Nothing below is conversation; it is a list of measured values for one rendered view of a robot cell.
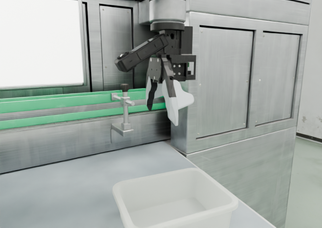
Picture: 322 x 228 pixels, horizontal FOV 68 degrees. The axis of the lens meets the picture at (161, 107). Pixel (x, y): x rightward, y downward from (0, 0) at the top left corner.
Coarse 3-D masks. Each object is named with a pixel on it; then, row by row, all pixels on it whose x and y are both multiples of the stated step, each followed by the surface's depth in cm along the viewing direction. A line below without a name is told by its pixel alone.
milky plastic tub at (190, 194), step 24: (192, 168) 60; (120, 192) 53; (144, 192) 55; (168, 192) 58; (192, 192) 60; (216, 192) 52; (120, 216) 52; (144, 216) 53; (168, 216) 53; (192, 216) 42; (216, 216) 45
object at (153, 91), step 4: (148, 80) 56; (152, 80) 55; (148, 84) 56; (152, 84) 55; (156, 84) 55; (160, 84) 57; (148, 88) 56; (152, 88) 55; (156, 88) 55; (160, 88) 58; (148, 92) 57; (152, 92) 57; (156, 92) 58; (160, 92) 59; (148, 96) 57; (152, 96) 57; (156, 96) 59; (160, 96) 60; (148, 100) 58; (152, 100) 58; (148, 104) 59; (152, 104) 59; (148, 108) 59
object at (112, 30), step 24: (96, 0) 97; (120, 0) 102; (96, 24) 99; (120, 24) 105; (144, 24) 110; (96, 48) 100; (120, 48) 107; (96, 72) 102; (120, 72) 109; (144, 72) 114; (0, 96) 87; (24, 96) 91
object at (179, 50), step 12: (156, 24) 47; (168, 24) 47; (180, 24) 48; (168, 36) 49; (180, 36) 50; (192, 36) 51; (168, 48) 49; (180, 48) 50; (156, 60) 49; (168, 60) 48; (180, 60) 49; (192, 60) 50; (156, 72) 50; (180, 72) 51
